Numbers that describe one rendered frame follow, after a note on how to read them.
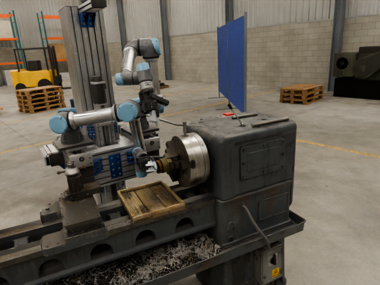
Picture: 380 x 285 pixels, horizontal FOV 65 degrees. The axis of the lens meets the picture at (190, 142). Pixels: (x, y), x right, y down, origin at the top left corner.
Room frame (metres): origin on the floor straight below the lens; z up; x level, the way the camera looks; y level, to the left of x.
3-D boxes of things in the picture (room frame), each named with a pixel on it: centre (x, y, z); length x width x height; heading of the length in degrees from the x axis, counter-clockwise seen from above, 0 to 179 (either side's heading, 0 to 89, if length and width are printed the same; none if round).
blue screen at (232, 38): (8.42, -1.18, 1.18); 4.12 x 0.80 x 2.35; 2
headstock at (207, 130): (1.87, -0.33, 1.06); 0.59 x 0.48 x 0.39; 115
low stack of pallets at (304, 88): (9.08, -3.51, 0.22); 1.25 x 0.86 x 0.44; 133
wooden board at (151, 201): (1.58, 0.26, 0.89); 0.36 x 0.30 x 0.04; 25
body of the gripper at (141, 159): (1.69, 0.28, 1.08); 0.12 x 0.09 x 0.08; 24
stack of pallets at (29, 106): (10.07, 4.92, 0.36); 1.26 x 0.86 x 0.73; 142
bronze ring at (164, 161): (1.62, 0.16, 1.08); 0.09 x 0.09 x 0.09; 27
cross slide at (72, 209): (1.43, 0.62, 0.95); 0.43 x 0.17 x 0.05; 25
